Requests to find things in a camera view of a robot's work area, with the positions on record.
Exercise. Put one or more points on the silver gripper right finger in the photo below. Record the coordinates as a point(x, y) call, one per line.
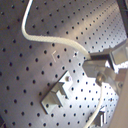
point(114, 56)

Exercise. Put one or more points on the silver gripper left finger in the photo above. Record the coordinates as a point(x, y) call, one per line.
point(103, 74)

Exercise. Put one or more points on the small grey clip at bottom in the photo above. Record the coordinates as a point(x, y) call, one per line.
point(102, 117)

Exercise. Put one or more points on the grey cable routing clip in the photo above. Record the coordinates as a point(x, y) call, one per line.
point(57, 95)

